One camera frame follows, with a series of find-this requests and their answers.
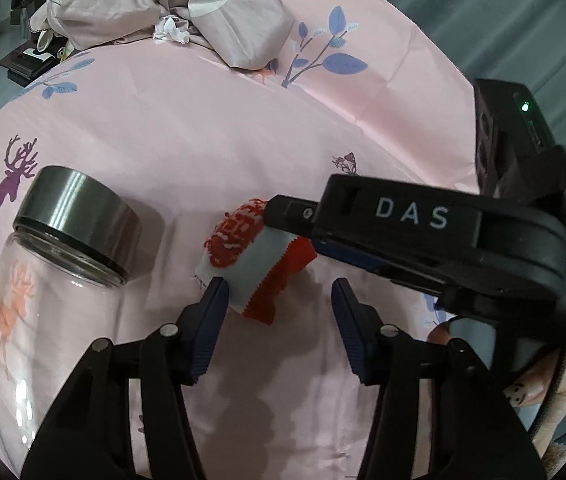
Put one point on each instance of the crumpled beige cloth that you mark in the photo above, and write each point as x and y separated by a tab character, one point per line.
113	10

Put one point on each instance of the glass jar with metal lid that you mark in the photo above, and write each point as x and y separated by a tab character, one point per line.
78	210

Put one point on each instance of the black box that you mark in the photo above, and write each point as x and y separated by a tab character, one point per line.
28	62

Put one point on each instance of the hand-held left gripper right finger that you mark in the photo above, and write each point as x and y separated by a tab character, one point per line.
353	330

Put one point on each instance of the person's right hand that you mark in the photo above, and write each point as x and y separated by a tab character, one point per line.
439	334

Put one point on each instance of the white crumpled tissue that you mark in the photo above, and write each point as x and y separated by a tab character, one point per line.
170	30

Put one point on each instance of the pink printed bed sheet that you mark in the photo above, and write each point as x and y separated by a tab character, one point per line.
188	125

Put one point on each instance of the grey curtain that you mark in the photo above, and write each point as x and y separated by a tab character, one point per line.
513	10

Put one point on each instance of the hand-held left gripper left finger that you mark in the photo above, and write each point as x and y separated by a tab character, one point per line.
208	330

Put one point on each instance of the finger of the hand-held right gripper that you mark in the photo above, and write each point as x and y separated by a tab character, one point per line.
363	260
293	215

